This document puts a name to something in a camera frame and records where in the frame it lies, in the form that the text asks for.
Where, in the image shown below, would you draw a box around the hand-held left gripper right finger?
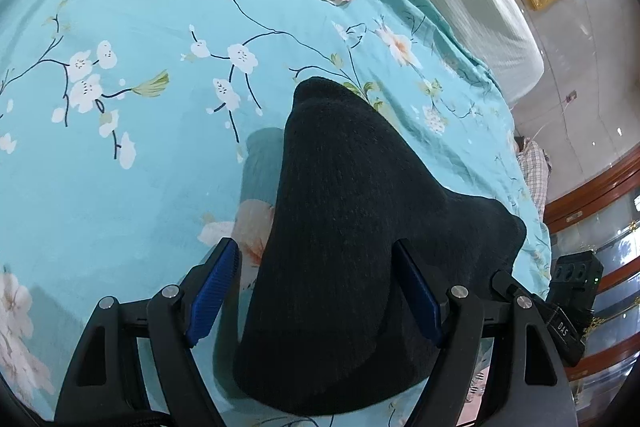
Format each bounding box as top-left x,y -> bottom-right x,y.
394,239 -> 578,427

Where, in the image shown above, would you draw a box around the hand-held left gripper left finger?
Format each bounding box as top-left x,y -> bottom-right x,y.
52,237 -> 243,427

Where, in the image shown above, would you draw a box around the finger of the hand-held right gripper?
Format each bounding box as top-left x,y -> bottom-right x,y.
491,271 -> 553,323

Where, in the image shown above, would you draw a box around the black pants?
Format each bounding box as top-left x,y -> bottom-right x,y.
232,77 -> 528,418

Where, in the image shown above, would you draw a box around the wooden glass cabinet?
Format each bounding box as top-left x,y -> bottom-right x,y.
542,152 -> 640,427

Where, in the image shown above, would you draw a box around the plaid cloth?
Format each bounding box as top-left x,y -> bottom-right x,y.
515,137 -> 553,212

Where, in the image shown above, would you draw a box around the teal floral blanket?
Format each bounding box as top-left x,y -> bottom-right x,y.
0,0 -> 553,427

